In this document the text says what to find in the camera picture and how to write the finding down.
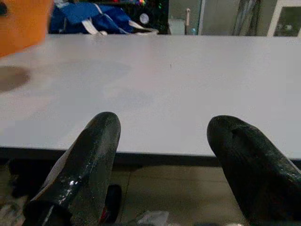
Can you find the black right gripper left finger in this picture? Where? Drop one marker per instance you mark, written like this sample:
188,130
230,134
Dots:
84,169

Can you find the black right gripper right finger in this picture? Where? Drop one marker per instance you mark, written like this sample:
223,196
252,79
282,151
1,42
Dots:
254,169

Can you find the white glass door cabinet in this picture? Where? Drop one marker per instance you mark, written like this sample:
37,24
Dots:
288,21

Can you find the dark shelf with coloured lights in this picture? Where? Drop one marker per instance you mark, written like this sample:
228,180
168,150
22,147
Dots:
155,14

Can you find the large orange plastic crate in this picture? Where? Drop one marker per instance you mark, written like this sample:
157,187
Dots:
23,26

